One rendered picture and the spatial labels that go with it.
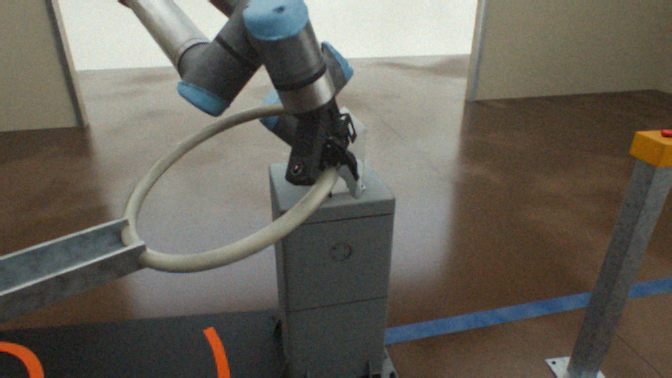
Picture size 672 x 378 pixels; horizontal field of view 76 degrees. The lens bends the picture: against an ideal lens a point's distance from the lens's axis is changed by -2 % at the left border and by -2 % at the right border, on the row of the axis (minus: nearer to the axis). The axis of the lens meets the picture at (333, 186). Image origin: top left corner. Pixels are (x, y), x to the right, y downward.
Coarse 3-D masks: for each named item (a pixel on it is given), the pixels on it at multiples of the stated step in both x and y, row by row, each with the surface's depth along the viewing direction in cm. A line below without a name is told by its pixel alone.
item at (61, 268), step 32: (128, 224) 84; (0, 256) 73; (32, 256) 75; (64, 256) 78; (96, 256) 80; (128, 256) 74; (0, 288) 72; (32, 288) 66; (64, 288) 70; (0, 320) 65
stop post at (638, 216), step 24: (648, 144) 134; (648, 168) 137; (648, 192) 138; (624, 216) 148; (648, 216) 142; (624, 240) 148; (648, 240) 147; (624, 264) 151; (600, 288) 161; (624, 288) 156; (600, 312) 162; (600, 336) 166; (552, 360) 188; (576, 360) 177; (600, 360) 172
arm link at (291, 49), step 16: (256, 0) 63; (272, 0) 61; (288, 0) 59; (256, 16) 59; (272, 16) 58; (288, 16) 59; (304, 16) 61; (256, 32) 60; (272, 32) 59; (288, 32) 60; (304, 32) 61; (256, 48) 64; (272, 48) 61; (288, 48) 61; (304, 48) 62; (272, 64) 63; (288, 64) 62; (304, 64) 63; (320, 64) 65; (272, 80) 66; (288, 80) 64; (304, 80) 64
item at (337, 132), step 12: (324, 108) 69; (336, 108) 76; (324, 120) 72; (336, 120) 76; (348, 120) 76; (336, 132) 73; (348, 132) 77; (324, 144) 73; (336, 144) 72; (348, 144) 79; (324, 156) 75; (336, 156) 74
